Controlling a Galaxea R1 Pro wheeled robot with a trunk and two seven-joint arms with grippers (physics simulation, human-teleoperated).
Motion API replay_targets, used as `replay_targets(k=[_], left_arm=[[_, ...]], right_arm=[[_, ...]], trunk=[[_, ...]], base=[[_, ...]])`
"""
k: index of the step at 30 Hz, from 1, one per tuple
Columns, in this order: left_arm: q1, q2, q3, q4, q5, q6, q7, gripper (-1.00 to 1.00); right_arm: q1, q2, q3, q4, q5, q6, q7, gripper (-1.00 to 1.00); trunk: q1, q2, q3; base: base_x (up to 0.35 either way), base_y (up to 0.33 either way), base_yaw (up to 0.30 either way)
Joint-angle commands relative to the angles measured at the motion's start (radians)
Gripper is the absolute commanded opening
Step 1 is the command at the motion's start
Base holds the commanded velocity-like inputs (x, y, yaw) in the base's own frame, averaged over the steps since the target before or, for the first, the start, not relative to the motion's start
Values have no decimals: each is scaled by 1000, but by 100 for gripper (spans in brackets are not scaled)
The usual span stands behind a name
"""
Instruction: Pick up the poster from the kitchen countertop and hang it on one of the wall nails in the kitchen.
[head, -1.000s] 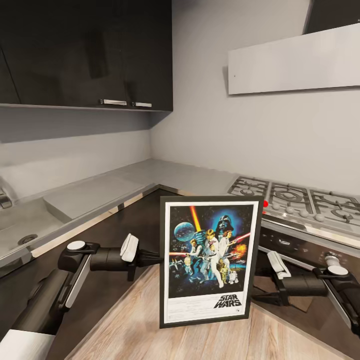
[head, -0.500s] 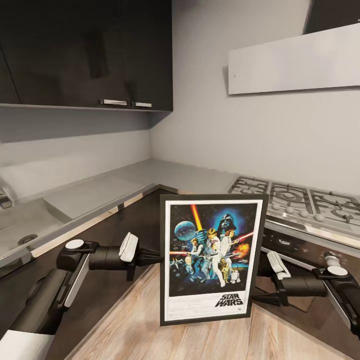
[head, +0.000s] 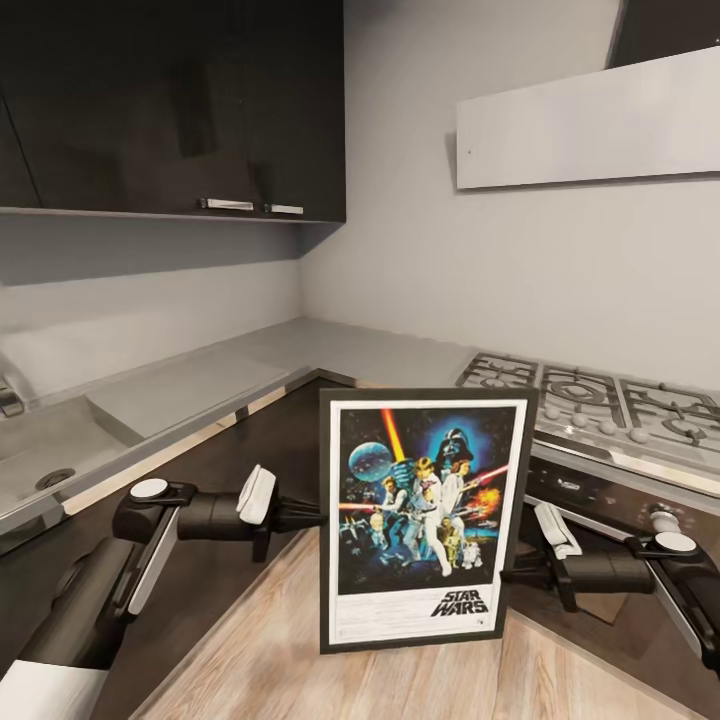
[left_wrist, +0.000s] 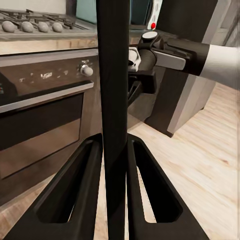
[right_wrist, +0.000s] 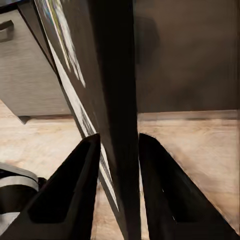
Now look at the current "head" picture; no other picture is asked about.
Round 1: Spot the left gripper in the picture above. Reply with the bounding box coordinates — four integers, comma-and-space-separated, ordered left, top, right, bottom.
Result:
208, 480, 329, 563

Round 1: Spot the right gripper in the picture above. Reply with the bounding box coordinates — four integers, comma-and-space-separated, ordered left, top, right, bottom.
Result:
499, 533, 619, 613

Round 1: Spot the poster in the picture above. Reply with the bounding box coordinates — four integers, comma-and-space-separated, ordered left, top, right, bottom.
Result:
319, 387, 541, 656

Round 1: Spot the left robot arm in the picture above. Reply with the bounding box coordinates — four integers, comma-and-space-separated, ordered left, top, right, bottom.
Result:
0, 465, 329, 720

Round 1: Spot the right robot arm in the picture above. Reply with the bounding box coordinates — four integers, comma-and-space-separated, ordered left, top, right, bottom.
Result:
499, 502, 720, 679

